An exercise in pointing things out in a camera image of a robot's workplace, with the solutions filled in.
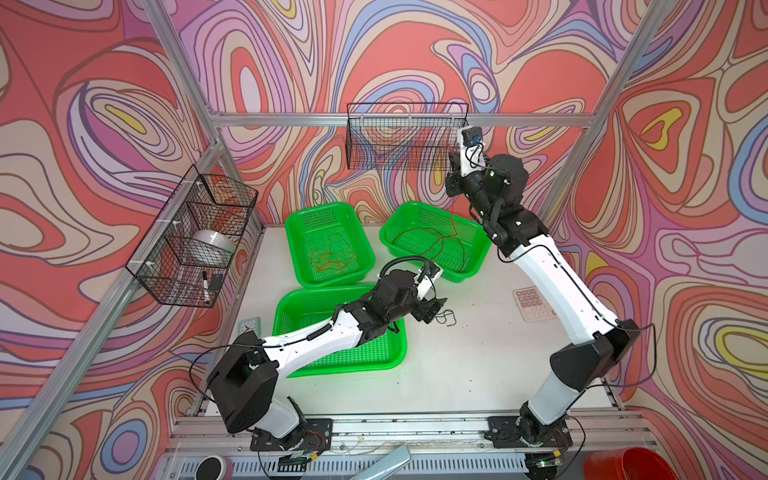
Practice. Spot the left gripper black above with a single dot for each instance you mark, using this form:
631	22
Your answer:
426	312

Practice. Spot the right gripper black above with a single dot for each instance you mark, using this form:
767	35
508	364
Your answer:
452	183

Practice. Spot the green basket front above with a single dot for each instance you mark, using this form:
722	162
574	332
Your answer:
310	337

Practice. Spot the green basket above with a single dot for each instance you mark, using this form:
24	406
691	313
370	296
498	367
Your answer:
328	246
310	337
458	245

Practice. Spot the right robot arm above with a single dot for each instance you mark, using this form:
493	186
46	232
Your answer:
599	340

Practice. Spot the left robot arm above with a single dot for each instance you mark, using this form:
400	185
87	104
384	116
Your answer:
244	380

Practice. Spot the green basket back right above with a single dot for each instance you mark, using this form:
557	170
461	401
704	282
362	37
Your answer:
458	245

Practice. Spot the green basket back left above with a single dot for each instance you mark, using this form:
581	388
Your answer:
328	246

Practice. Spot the pink white calculator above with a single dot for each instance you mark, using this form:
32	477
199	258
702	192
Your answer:
533	306

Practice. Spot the small white clock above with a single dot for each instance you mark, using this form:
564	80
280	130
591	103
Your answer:
253	324

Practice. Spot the silver metal bar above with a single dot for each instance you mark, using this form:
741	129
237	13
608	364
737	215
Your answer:
386	466

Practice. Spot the red bucket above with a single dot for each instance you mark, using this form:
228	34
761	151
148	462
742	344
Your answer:
635	463

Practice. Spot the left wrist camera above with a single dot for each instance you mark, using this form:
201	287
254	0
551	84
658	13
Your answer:
426	279

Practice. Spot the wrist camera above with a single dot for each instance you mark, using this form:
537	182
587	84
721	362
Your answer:
471	144
426	279

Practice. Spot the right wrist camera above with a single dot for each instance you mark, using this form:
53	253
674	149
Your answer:
471	144

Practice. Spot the black wire basket back wall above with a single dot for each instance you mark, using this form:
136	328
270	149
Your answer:
403	135

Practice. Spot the black wire basket wall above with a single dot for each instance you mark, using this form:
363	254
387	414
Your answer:
208	217
403	135

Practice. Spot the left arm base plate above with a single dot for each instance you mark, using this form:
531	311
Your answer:
312	436

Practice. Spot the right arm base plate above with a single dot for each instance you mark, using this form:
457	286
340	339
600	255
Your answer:
524	432

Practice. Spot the black wire basket left wall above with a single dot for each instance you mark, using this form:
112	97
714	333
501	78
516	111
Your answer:
208	217

